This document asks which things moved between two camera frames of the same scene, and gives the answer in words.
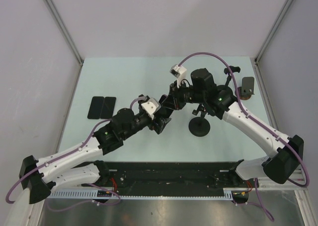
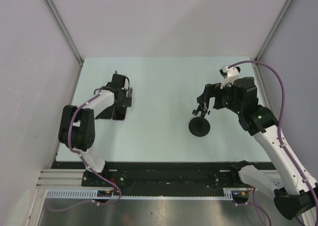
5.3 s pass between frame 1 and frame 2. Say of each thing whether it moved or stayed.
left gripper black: moved
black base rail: stayed
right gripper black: moved
